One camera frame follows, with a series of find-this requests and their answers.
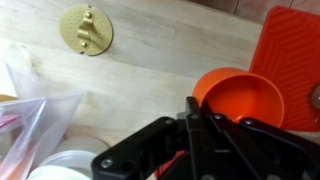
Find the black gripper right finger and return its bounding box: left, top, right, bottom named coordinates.
left=196, top=99, right=320, bottom=180

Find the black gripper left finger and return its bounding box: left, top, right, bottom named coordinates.
left=90, top=96, right=202, bottom=180

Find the orange plastic cup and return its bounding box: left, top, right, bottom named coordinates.
left=153, top=67, right=286, bottom=179

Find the clear zip lock bag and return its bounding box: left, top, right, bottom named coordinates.
left=0, top=43, right=86, bottom=180

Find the white plastic container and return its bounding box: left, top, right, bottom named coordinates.
left=26, top=135, right=111, bottom=180

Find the red silicone mat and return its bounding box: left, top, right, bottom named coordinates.
left=248, top=5, right=320, bottom=133

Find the gold sink strainer disc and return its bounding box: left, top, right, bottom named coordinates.
left=59, top=3, right=114, bottom=57

